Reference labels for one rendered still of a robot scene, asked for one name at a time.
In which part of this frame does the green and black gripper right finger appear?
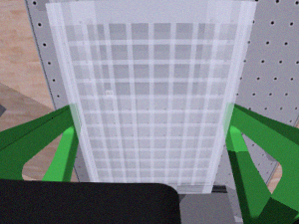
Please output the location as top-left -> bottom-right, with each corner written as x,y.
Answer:
225,104 -> 299,224

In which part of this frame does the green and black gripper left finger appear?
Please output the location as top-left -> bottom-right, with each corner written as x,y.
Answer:
0,105 -> 79,181

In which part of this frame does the translucent white well plate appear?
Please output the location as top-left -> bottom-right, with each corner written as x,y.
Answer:
46,0 -> 257,194

